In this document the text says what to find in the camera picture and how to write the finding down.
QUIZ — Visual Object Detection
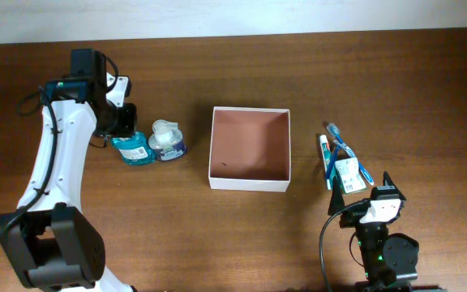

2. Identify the teal mouthwash bottle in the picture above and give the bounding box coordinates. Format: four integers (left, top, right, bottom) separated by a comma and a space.
111, 131, 156, 165

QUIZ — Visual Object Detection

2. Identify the pink open cardboard box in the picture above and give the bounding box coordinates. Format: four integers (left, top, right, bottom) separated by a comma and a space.
208, 106, 291, 192

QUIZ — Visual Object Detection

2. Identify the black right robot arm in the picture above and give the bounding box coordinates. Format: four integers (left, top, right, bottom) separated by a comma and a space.
319, 172, 444, 292

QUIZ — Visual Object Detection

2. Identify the white green toothpaste tube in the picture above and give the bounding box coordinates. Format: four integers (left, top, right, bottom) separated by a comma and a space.
319, 135, 332, 191

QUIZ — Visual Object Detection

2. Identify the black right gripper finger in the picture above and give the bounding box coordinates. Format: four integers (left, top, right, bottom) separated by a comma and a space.
383, 171, 397, 189
328, 187, 345, 216

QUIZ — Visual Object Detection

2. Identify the blue toothbrush with clear cap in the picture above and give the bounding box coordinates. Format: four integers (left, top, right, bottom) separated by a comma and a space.
326, 123, 375, 185

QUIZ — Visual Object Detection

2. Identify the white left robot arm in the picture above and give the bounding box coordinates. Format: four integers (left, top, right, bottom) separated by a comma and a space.
0, 49, 137, 291

